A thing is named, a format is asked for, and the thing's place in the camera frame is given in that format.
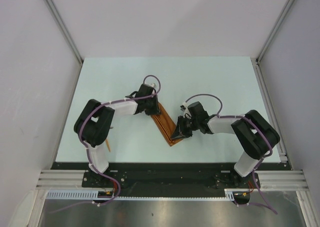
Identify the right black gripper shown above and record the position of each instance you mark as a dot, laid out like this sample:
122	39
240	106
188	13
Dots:
180	131

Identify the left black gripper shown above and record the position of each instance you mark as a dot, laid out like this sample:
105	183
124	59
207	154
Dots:
155	110

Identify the orange cloth napkin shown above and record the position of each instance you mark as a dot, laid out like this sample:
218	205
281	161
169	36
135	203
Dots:
166	125

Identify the orange wooden spoon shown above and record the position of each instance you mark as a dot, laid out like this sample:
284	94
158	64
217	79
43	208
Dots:
108	145

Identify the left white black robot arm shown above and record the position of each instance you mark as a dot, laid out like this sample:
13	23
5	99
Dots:
95	121

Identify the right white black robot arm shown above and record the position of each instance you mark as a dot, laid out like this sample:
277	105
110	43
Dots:
256	136

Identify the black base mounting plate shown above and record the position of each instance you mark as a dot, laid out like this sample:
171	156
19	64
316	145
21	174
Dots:
163	180

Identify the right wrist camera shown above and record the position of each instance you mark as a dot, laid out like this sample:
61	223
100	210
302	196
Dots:
185	111

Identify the right aluminium frame rail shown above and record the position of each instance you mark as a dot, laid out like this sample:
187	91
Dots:
297	181

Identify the left aluminium frame post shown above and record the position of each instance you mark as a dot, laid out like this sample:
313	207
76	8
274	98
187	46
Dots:
56	15

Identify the aluminium frame post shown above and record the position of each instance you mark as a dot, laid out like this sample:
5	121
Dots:
56	15
275	29

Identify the white slotted cable duct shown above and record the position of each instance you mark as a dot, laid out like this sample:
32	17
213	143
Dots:
96	195

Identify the right aluminium frame post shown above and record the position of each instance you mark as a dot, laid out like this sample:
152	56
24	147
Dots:
275	29

